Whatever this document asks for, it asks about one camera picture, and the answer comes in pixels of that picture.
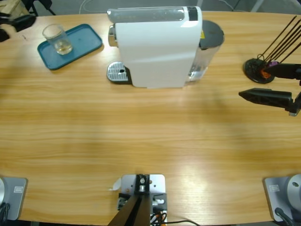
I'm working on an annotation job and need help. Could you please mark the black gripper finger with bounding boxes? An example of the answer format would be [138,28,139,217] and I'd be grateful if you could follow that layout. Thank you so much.
[7,14,37,32]
[0,28,10,43]

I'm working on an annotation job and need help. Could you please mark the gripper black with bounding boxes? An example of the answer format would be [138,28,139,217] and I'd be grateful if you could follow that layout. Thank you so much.
[238,63,301,117]

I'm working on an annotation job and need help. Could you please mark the clear glass cup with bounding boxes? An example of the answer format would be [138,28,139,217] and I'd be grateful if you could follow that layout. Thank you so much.
[42,23,73,56]

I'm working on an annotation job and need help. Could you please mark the grey coffee machine lever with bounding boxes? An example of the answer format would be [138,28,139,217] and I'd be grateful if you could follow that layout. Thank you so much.
[107,7,185,24]

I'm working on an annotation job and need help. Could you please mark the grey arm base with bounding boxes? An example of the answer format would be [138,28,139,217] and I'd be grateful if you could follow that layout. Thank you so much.
[0,176,28,221]
[262,173,301,222]

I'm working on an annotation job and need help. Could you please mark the white capsule coffee machine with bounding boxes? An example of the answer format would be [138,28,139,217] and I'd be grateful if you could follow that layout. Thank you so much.
[107,6,203,89]

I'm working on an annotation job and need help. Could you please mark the black chair legs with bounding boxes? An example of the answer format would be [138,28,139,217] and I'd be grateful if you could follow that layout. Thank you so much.
[22,0,57,17]

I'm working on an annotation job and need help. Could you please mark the black capsule holder with rods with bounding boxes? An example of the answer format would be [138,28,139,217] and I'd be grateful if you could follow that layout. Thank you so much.
[243,15,301,85]

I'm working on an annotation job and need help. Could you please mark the teal plastic tray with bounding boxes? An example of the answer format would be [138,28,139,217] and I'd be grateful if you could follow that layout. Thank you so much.
[37,23,103,71]

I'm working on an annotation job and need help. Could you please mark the grey metal leg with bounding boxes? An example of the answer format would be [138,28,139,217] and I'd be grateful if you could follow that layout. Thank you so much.
[249,0,264,12]

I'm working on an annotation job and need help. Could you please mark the clear water tank black lid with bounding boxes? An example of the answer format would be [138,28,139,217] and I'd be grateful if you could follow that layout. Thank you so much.
[188,20,225,83]

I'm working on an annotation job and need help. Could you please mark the white paper tag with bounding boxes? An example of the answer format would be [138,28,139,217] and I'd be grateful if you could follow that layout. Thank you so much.
[108,178,122,191]

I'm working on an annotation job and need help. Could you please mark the white cable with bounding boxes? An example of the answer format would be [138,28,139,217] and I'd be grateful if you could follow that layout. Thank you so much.
[79,0,118,14]

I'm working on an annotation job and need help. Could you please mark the black base cable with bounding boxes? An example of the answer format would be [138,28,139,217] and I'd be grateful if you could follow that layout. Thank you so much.
[274,207,294,226]
[0,202,11,222]

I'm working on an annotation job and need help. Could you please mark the white mount block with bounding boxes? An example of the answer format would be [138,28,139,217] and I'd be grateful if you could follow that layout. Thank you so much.
[117,173,168,223]

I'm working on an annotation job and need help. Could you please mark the thin black cable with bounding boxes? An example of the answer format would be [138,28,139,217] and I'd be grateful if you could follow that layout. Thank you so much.
[164,220,200,226]

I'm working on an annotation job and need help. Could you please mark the orange wires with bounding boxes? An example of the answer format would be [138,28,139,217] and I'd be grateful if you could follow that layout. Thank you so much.
[150,210,167,224]

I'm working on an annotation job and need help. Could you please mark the black mount post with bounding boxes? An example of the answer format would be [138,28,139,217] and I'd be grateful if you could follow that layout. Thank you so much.
[108,174,151,226]

